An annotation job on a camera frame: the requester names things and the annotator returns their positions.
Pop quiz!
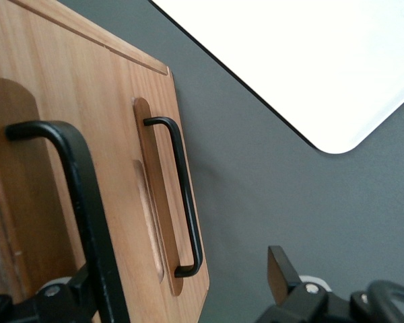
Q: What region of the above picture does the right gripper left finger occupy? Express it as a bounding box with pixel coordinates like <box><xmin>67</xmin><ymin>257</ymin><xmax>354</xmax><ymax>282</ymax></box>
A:
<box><xmin>16</xmin><ymin>264</ymin><xmax>102</xmax><ymax>323</ymax></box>

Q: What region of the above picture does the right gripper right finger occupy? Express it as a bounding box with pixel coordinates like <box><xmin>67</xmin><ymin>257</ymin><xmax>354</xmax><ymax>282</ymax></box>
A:
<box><xmin>259</xmin><ymin>245</ymin><xmax>353</xmax><ymax>323</ymax></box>

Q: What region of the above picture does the black metal drawer handle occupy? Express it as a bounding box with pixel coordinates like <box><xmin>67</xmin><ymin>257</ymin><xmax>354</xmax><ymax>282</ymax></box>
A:
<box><xmin>143</xmin><ymin>116</ymin><xmax>203</xmax><ymax>279</ymax></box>
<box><xmin>5</xmin><ymin>120</ymin><xmax>131</xmax><ymax>323</ymax></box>

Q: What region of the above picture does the wooden drawer cabinet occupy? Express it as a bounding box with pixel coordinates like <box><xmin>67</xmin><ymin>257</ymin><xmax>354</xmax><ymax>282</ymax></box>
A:
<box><xmin>18</xmin><ymin>0</ymin><xmax>174</xmax><ymax>77</ymax></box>

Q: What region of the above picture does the beige rectangular tray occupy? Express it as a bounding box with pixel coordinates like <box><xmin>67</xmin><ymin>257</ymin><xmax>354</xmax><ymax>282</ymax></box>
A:
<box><xmin>147</xmin><ymin>0</ymin><xmax>404</xmax><ymax>155</ymax></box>

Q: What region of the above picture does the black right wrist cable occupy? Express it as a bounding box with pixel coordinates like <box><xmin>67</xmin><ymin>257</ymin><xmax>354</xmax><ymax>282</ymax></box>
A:
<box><xmin>349</xmin><ymin>279</ymin><xmax>404</xmax><ymax>323</ymax></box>

